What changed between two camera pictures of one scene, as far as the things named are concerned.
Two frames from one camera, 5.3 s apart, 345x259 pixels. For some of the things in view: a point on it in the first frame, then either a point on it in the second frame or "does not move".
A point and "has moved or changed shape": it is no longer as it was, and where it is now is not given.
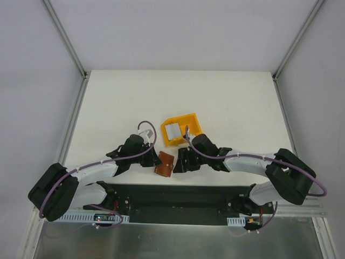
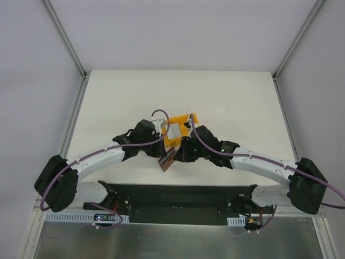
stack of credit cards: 173,130 does not move
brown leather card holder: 166,167 has moved or changed shape
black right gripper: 186,160 -> 186,149
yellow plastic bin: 191,120 does not move
